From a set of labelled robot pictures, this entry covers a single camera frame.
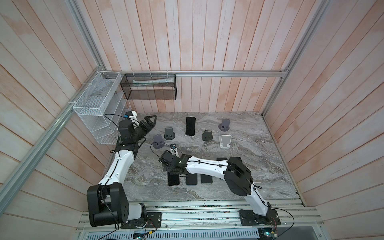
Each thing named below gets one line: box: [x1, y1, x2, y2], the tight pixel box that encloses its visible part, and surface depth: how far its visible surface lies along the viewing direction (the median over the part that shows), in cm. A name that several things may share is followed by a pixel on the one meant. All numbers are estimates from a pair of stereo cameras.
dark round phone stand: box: [164, 127, 176, 141], surface depth 106 cm
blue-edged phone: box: [185, 173, 198, 185], surface depth 88 cm
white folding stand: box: [219, 134, 232, 149], surface depth 103 cm
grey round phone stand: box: [218, 118, 230, 132], surface depth 111 cm
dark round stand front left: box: [152, 133, 165, 149], surface depth 100 cm
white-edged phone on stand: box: [185, 116, 196, 137], surface depth 106 cm
